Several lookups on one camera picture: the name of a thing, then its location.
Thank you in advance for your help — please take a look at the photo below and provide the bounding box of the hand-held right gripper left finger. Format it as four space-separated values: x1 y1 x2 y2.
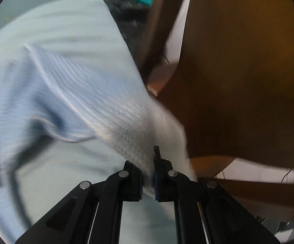
15 161 143 244

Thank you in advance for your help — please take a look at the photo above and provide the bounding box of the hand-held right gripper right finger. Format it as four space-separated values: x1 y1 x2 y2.
153 146 281 244

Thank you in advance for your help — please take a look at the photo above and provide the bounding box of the light blue knit towel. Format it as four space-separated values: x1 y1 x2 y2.
0 43 197 242

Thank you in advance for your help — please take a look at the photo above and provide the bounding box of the brown wooden board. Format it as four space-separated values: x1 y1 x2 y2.
198 178 294 224

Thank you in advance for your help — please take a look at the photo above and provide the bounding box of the brown wooden door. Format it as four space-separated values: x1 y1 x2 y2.
158 0 294 181

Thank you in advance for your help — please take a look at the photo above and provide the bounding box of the bed with pale green sheet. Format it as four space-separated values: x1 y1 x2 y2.
0 0 178 244

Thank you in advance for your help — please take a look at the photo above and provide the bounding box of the brown wooden post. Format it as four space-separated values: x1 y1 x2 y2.
138 0 194 78

